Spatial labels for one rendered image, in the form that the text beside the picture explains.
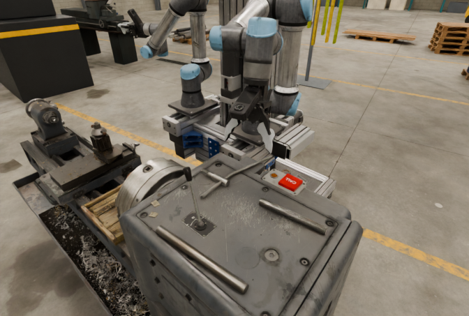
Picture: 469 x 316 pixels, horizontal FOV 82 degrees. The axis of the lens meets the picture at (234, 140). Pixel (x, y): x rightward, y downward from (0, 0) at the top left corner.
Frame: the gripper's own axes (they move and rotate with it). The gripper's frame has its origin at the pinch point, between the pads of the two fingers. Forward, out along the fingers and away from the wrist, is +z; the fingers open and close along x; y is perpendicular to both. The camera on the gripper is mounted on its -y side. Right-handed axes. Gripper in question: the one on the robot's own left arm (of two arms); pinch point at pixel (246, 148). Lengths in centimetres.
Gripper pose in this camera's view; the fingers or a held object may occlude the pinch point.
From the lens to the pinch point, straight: 79.5
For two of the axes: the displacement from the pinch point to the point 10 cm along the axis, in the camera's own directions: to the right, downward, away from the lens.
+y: 4.9, -2.6, 8.3
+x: -8.7, -2.4, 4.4
